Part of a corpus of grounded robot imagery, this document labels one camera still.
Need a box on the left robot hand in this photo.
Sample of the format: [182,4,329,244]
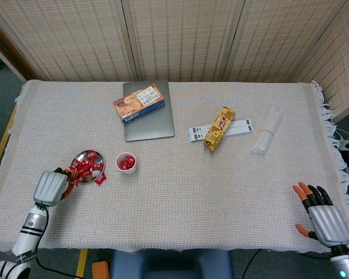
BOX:
[32,167,77,208]

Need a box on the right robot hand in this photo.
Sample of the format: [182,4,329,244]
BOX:
[292,181,349,248]

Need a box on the red candy heap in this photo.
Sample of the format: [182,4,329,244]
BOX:
[66,150,103,178]

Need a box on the white paper cup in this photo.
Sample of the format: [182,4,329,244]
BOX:
[115,151,138,175]

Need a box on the metal dish of red candies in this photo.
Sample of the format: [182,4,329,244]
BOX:
[69,149,106,184]

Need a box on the orange block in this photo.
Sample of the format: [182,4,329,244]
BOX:
[92,261,109,279]

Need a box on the clear plastic tube bundle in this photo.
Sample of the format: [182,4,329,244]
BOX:
[251,106,282,155]

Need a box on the grey closed laptop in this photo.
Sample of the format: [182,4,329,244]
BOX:
[122,78,176,143]

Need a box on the orange blue biscuit box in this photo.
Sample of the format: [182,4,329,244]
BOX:
[113,83,166,125]

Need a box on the white woven tablecloth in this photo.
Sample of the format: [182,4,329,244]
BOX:
[0,80,349,253]

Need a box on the brown wooden beam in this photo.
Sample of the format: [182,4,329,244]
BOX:
[0,14,43,84]

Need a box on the blue padded seat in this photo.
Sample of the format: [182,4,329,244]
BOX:
[109,249,234,279]

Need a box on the gold snack packet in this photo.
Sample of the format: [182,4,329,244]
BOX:
[202,106,236,153]

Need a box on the woven folding screen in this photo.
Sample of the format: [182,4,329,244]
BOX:
[0,0,349,116]

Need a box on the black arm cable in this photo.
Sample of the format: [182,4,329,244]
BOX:
[34,205,79,279]

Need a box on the black floor cable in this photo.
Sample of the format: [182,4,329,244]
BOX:
[243,249,263,279]

